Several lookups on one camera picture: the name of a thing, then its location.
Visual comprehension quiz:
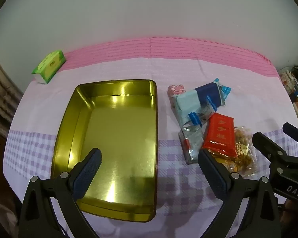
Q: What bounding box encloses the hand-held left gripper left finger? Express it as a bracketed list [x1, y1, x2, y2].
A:
[18, 148, 103, 238]

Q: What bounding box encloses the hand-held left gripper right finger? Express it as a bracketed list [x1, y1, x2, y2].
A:
[198, 149, 281, 238]

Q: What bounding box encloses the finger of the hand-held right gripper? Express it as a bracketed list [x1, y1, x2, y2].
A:
[283, 122, 298, 152]
[252, 131, 292, 166]

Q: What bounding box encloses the clear brown snack packet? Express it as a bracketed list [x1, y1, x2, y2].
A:
[211, 126, 260, 178]

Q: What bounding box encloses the red snack packet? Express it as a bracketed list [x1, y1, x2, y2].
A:
[202, 113, 238, 158]

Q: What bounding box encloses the gold metal tin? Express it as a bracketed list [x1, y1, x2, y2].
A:
[50, 79, 159, 223]

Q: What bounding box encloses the blue clear cookie packet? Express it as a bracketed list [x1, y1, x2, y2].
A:
[187, 95, 218, 127]

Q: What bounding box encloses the clear packet with red mark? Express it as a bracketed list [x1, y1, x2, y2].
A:
[179, 125, 209, 164]

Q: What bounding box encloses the floral teapot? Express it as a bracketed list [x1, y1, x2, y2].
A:
[279, 70, 296, 92]

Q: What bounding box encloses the dark blue snack packet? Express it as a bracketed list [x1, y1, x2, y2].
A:
[194, 81, 226, 108]

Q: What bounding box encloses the light blue snack packet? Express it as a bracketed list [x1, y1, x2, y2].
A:
[175, 89, 206, 127]

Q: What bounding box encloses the pink floral snack packet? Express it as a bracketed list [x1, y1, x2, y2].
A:
[167, 84, 187, 109]

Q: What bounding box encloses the green tissue pack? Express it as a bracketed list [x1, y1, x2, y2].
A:
[31, 50, 66, 84]

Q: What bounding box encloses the pink checked tablecloth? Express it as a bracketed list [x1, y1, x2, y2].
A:
[4, 37, 298, 238]

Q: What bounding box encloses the beige ridged post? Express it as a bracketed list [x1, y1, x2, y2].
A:
[0, 50, 24, 139]

